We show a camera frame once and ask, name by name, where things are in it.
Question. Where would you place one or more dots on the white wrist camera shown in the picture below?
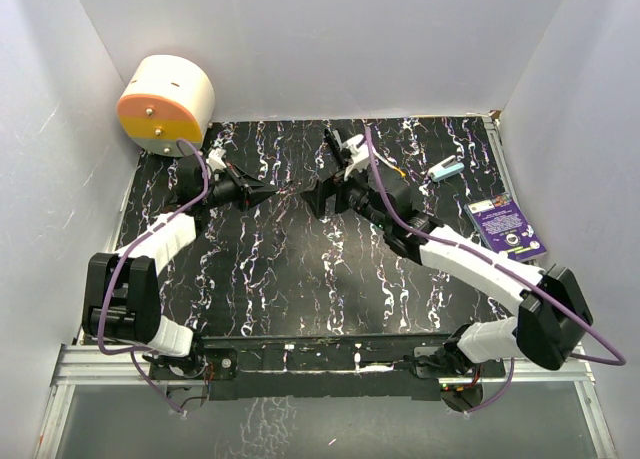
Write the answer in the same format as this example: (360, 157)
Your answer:
(216, 159)
(356, 153)

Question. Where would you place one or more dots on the purple booklet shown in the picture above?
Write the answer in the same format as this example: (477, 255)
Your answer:
(504, 229)

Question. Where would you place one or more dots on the light blue mini stapler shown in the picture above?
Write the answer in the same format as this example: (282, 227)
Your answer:
(444, 169)

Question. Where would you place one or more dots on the aluminium frame rail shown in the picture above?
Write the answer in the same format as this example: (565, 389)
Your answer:
(79, 365)

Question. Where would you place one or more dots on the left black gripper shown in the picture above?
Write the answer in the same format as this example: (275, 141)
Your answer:
(260, 191)

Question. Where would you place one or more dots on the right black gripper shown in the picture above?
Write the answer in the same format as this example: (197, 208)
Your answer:
(316, 197)

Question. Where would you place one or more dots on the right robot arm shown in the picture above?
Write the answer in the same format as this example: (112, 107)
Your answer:
(547, 308)

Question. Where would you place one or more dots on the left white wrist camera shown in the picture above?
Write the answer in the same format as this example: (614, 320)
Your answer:
(216, 159)

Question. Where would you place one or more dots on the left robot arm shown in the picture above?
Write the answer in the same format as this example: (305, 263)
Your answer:
(122, 293)

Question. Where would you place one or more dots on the white pen yellow tip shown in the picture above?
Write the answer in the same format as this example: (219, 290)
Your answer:
(389, 164)

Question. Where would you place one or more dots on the black stapler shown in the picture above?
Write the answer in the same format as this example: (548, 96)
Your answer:
(339, 152)

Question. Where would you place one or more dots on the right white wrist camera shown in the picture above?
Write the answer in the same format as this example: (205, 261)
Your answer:
(356, 153)

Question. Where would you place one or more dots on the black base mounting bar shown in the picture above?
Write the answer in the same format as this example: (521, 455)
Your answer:
(367, 365)

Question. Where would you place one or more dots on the white cylindrical drawer box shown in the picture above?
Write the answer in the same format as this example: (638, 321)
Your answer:
(167, 105)

